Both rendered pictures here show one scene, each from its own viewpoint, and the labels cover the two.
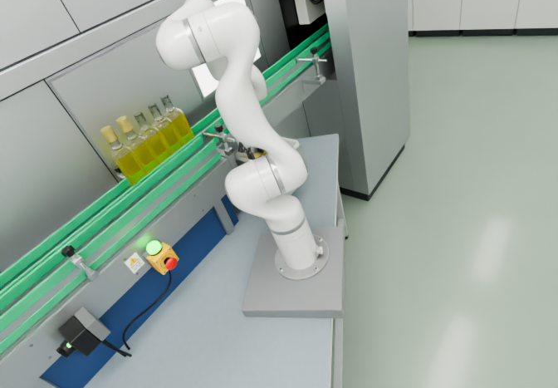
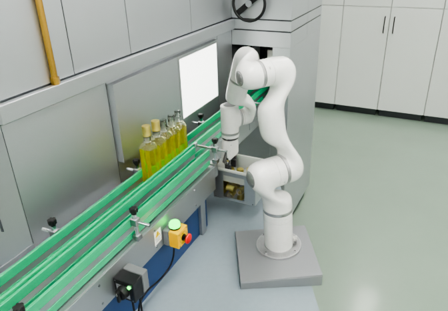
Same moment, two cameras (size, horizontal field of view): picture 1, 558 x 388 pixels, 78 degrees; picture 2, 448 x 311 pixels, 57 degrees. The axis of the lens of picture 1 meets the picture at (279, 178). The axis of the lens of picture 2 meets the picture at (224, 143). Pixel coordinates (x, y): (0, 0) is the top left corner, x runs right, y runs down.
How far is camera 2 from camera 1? 0.91 m
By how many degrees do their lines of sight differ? 22
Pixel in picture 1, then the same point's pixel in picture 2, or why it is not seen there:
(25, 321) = (98, 264)
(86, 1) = (139, 33)
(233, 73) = (279, 96)
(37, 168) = (83, 150)
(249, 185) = (271, 172)
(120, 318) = not seen: hidden behind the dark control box
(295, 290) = (281, 266)
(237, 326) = (236, 296)
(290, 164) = (297, 160)
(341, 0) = not seen: hidden behind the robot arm
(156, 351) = not seen: outside the picture
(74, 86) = (122, 91)
